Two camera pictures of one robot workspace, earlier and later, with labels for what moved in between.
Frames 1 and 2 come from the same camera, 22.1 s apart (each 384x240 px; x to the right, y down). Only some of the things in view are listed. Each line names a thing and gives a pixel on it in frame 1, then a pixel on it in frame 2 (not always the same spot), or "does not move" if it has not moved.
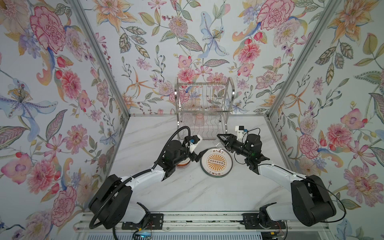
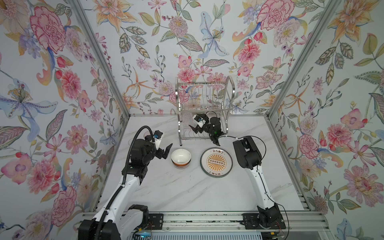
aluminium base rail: x=205 y=222 does not move
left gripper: x=187 y=151 -> x=159 y=151
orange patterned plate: x=215 y=163 does not move
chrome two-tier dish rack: x=203 y=108 does not move
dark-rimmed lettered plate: x=216 y=163 does not move
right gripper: x=232 y=143 -> x=199 y=128
